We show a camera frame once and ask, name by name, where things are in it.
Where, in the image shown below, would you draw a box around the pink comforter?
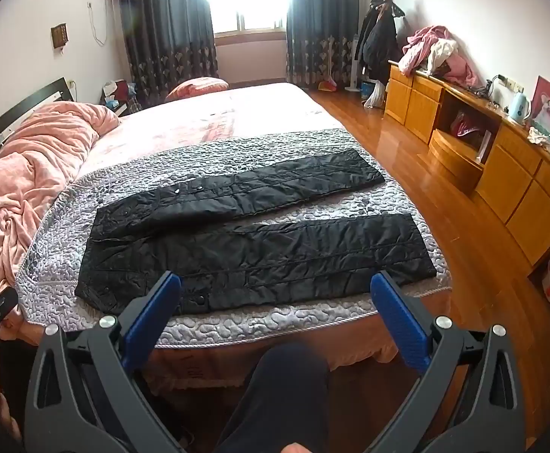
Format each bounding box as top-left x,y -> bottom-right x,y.
0,101 -> 122,284

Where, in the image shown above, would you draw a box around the red bag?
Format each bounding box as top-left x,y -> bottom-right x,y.
450,111 -> 485,142

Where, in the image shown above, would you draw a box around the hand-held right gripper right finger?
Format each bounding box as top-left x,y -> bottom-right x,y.
364,271 -> 528,453

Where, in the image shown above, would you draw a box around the dark wooden headboard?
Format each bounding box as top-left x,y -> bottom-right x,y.
0,77 -> 75,166

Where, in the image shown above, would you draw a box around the wooden cabinet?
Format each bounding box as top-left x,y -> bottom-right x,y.
383,60 -> 550,267

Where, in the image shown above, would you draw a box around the power strip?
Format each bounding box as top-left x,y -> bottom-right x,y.
498,74 -> 525,94

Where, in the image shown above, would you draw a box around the pink pillow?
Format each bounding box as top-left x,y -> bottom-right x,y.
165,76 -> 229,102

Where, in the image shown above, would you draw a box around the black jacket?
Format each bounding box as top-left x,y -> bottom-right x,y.
354,7 -> 399,85

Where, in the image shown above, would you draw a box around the cluttered nightstand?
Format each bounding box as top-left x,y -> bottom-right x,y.
101,79 -> 141,118

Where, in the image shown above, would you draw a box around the white tower fan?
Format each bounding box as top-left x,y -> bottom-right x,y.
345,35 -> 363,92

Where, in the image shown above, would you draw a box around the white garment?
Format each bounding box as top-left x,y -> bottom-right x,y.
427,39 -> 459,69

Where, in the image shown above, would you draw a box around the dark patterned curtain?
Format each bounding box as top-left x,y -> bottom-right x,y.
285,0 -> 370,90
118,0 -> 220,109

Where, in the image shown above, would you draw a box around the white plastic bag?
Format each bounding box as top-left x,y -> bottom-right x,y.
364,80 -> 388,109

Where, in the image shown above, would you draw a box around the black pants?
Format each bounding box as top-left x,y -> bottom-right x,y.
75,148 -> 438,316

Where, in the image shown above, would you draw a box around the grey quilted blanket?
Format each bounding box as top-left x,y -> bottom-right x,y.
15,127 -> 452,346

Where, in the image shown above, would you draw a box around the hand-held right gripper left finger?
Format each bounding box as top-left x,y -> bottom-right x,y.
24,271 -> 186,453

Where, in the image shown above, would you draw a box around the bed with pink sheet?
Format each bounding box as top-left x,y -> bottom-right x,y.
0,75 -> 452,388

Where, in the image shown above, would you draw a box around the light blue kettle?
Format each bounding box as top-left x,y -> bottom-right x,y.
508,92 -> 533,123

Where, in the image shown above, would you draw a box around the pink clothes pile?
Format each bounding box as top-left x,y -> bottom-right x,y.
401,25 -> 481,88

